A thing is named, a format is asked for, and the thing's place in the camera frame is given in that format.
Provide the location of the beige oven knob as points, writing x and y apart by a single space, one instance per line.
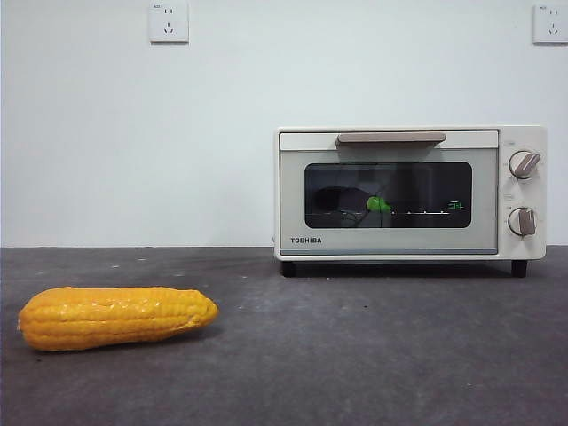
523 165
523 221

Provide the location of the white wall socket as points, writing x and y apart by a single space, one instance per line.
168 24
550 24

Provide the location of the purple eggplant green stem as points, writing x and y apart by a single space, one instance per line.
376 204

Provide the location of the yellow corn cob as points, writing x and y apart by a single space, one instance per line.
111 319

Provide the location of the cream toaster oven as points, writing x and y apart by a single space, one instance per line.
521 133

